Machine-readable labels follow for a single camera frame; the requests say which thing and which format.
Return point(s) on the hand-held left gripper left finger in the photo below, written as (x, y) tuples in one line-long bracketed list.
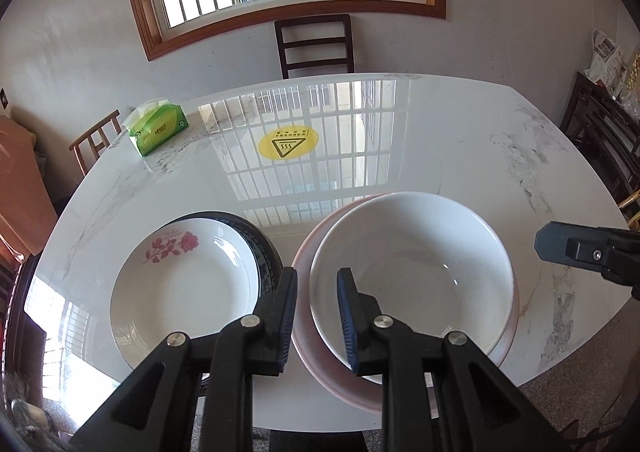
[(286, 319)]

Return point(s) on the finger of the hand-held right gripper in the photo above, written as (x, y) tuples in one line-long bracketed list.
[(575, 244)]

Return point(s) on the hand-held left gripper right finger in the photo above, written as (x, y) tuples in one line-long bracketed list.
[(347, 324)]

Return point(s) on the pink bowl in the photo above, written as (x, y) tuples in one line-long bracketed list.
[(322, 377)]

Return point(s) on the blue floral plate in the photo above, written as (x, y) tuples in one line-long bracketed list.
[(266, 252)]

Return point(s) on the white ribbed bowl blue stripes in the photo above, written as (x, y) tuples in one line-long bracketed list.
[(415, 272)]

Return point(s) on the white rose print plate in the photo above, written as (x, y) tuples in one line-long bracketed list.
[(190, 292)]

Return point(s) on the dark wooden sideboard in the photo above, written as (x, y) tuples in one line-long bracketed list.
[(600, 142)]

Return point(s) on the yellow round warning sticker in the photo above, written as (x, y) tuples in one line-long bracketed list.
[(287, 142)]

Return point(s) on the newspaper pile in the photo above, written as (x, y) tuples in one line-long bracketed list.
[(610, 60)]

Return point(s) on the green tissue pack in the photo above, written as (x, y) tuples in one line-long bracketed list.
[(157, 130)]

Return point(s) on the light wooden chair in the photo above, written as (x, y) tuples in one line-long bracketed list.
[(95, 142)]

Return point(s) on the dark wooden chair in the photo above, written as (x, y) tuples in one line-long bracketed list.
[(315, 45)]

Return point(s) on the orange brown cabinet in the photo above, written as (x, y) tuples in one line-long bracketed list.
[(22, 182)]

